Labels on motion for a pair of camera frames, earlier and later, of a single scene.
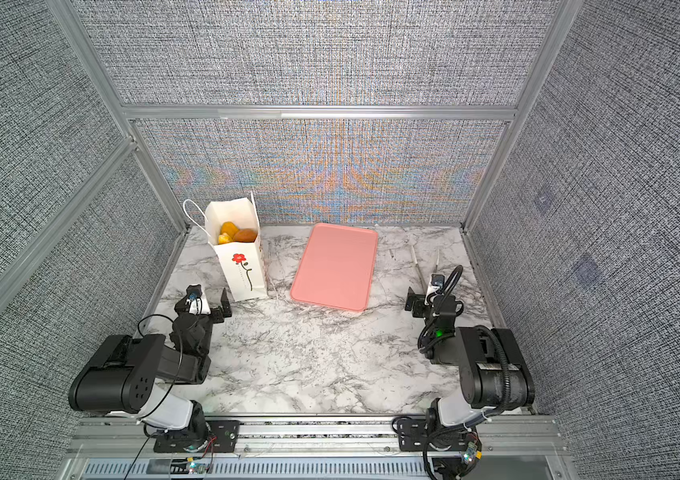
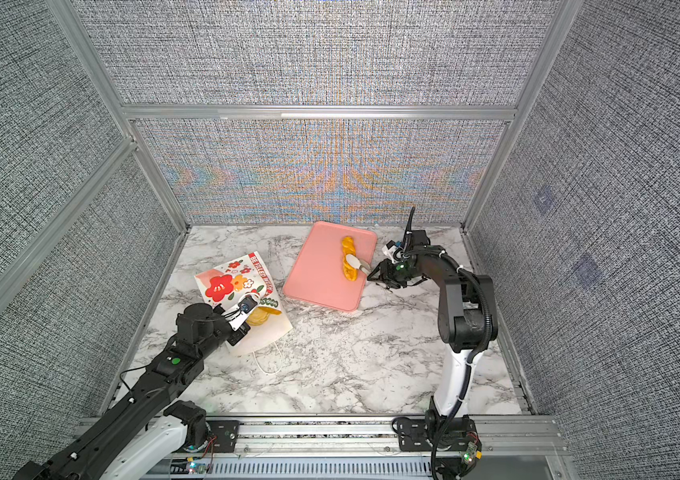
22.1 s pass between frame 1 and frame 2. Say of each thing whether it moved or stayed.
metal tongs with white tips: moved
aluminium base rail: stayed
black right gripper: moved
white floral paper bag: moved
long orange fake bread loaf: moved
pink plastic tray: stayed
